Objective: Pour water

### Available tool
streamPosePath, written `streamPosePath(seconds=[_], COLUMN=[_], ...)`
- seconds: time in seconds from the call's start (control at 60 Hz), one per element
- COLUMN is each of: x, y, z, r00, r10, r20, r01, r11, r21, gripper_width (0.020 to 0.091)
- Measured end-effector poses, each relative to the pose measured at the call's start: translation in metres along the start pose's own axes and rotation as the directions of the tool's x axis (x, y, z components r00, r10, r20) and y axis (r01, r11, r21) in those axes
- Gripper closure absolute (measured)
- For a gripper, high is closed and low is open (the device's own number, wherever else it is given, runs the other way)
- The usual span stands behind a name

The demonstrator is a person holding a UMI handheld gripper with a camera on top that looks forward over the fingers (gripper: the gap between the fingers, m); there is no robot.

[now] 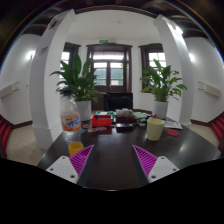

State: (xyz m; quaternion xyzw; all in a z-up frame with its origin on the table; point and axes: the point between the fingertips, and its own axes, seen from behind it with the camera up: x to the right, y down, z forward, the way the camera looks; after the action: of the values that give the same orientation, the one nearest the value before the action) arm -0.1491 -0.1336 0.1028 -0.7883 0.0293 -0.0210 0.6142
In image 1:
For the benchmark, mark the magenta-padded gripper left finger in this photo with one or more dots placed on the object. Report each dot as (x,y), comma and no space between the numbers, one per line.
(63,168)

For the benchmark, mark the pale yellow cup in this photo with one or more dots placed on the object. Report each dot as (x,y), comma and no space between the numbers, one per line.
(155,130)

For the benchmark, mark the printed paper sheet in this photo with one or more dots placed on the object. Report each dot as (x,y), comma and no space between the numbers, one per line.
(174,124)

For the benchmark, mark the leafy plant in white pot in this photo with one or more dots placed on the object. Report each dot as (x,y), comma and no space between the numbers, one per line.
(83,110)
(160,108)

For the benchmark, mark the clear bottle with orange drink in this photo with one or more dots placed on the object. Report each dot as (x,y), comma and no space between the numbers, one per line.
(70,123)

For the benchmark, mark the dark wooden double door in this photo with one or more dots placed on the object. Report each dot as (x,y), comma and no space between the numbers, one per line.
(110,71)

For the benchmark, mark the dark wood framed window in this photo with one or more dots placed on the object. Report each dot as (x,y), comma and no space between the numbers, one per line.
(65,56)
(156,56)

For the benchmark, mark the green cloth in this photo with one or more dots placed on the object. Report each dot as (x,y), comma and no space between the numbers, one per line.
(139,115)

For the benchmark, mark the small red ball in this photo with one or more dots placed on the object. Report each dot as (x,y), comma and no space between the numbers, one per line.
(154,116)

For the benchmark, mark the red carpeted staircase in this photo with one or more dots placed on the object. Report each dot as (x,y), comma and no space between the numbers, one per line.
(5,131)
(218,128)

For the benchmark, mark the green and white box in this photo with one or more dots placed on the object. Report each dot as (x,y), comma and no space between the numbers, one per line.
(104,113)

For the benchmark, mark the red plastic box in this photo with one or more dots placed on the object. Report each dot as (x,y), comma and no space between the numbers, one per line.
(101,120)

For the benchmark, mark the green exit sign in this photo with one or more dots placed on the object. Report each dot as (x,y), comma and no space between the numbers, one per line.
(103,41)

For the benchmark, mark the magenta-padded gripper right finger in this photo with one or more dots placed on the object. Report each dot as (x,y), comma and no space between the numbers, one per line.
(161,168)

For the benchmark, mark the flat black device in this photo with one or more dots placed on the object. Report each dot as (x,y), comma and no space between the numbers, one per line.
(125,127)

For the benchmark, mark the white wall unit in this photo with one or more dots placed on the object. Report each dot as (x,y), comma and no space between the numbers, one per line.
(9,90)
(210,89)

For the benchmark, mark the black chair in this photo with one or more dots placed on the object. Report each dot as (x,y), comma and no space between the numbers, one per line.
(118,101)

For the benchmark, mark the flat round red coaster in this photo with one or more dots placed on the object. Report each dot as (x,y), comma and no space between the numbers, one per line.
(172,132)

